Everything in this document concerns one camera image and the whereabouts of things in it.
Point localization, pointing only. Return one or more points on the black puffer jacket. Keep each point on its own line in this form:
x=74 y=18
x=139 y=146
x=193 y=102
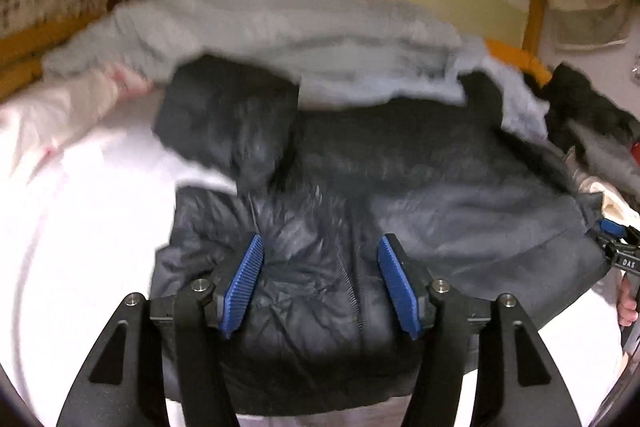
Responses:
x=474 y=204

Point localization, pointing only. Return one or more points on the orange cushion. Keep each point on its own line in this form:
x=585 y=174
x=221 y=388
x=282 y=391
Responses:
x=520 y=59

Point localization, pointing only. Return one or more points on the white bed sheet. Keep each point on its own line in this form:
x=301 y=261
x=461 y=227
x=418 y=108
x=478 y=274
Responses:
x=108 y=205

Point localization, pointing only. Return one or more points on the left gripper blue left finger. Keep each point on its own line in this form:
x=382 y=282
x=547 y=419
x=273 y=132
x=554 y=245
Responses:
x=234 y=283

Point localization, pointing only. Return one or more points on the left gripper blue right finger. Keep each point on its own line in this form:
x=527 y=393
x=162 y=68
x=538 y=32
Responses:
x=408 y=285

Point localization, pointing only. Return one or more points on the white pink pillow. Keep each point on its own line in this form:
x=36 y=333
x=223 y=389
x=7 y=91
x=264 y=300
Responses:
x=45 y=118

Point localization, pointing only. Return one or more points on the light blue duvet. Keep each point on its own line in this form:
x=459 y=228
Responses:
x=338 y=52

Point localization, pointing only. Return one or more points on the dark clothes pile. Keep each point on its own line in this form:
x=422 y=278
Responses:
x=576 y=106

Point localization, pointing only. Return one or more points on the right hand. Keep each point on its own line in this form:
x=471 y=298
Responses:
x=627 y=312

